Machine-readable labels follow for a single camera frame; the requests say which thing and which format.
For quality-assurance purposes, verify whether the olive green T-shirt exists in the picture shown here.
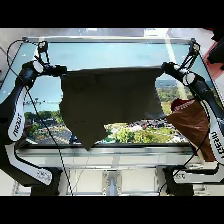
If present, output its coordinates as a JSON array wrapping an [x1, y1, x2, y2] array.
[[59, 66, 167, 152]]

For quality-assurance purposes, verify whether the silver frame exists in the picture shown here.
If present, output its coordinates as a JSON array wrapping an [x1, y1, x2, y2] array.
[[12, 35, 224, 197]]

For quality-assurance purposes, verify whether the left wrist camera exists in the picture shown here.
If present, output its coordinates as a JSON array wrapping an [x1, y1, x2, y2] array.
[[34, 40, 51, 65]]

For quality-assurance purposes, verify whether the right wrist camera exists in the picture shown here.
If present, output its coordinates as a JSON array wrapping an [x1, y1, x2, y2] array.
[[179, 41, 202, 70]]

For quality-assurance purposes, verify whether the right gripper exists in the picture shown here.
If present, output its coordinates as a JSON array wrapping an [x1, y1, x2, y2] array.
[[161, 61, 183, 80]]

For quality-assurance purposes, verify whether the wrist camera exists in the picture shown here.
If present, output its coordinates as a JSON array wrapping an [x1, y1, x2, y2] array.
[[34, 40, 51, 65], [179, 41, 202, 70]]

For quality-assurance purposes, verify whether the red-brown garment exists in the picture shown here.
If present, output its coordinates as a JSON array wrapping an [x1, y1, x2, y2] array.
[[166, 97, 217, 163]]

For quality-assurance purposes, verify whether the black cable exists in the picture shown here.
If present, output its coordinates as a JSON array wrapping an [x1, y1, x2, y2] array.
[[25, 87, 75, 197]]

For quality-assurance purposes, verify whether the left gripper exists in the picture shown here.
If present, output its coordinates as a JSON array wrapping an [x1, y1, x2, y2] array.
[[42, 64, 68, 77]]

